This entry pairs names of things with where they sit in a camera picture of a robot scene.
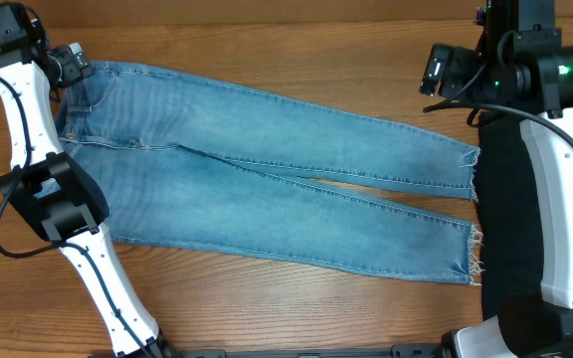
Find light blue denim jeans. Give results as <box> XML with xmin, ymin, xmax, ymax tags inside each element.
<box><xmin>55</xmin><ymin>62</ymin><xmax>481</xmax><ymax>284</ymax></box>

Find black garment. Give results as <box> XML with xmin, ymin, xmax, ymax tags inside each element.
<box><xmin>474</xmin><ymin>112</ymin><xmax>544</xmax><ymax>319</ymax></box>

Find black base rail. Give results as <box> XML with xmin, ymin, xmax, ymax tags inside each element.
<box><xmin>177</xmin><ymin>343</ymin><xmax>453</xmax><ymax>358</ymax></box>

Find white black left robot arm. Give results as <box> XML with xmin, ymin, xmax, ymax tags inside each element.
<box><xmin>0</xmin><ymin>30</ymin><xmax>174</xmax><ymax>357</ymax></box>

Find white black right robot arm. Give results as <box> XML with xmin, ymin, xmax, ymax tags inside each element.
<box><xmin>391</xmin><ymin>0</ymin><xmax>573</xmax><ymax>358</ymax></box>

